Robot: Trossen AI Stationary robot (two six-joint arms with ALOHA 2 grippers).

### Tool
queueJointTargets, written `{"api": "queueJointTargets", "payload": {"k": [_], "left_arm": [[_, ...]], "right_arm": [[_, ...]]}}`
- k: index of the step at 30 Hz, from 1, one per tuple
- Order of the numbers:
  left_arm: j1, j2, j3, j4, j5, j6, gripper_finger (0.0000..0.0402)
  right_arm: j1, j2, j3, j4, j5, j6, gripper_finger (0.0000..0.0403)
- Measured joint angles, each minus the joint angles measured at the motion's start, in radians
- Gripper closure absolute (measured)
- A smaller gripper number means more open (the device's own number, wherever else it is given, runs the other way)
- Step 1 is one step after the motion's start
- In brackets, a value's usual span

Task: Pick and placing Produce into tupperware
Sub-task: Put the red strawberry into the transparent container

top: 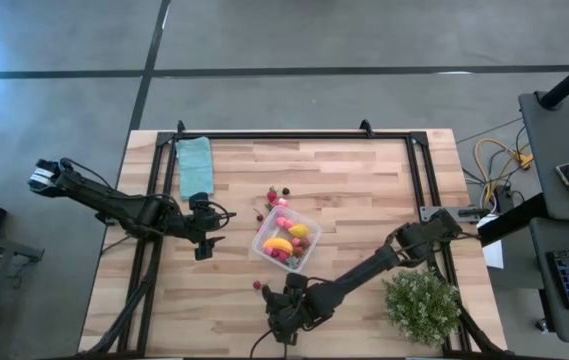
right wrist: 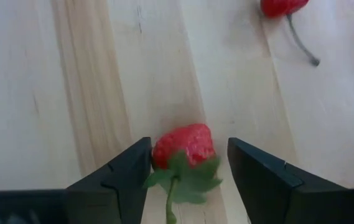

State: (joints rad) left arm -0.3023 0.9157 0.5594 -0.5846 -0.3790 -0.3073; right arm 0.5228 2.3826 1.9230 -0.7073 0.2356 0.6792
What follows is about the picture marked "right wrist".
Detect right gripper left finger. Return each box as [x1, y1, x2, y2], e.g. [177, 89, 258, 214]
[65, 136, 153, 224]

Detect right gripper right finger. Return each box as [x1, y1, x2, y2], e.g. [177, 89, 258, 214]
[227, 137, 352, 224]

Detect red toy strawberry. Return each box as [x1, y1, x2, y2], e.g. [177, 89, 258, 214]
[143, 123, 223, 224]

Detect red toy cherry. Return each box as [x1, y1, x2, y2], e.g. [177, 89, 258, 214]
[259, 0, 321, 67]

